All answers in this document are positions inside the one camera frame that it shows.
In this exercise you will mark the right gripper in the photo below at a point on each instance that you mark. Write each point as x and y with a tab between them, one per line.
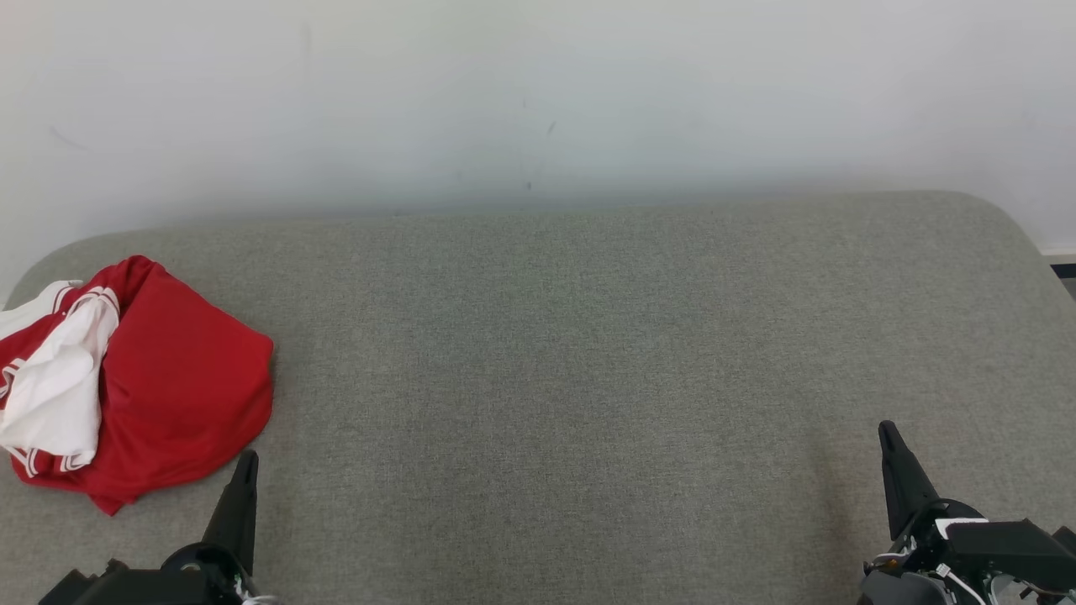
912	580

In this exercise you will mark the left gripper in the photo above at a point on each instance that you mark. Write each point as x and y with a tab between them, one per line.
206	576

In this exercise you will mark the red and white garment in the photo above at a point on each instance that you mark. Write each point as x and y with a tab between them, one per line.
185	386

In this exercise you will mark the grey fabric sofa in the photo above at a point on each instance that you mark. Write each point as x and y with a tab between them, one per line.
588	378

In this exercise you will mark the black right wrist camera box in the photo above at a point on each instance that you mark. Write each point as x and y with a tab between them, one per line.
1009	550

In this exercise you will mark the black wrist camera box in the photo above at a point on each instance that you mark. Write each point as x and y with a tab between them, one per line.
1009	550
101	588

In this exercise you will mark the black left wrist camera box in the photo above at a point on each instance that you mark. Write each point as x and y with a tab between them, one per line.
101	588

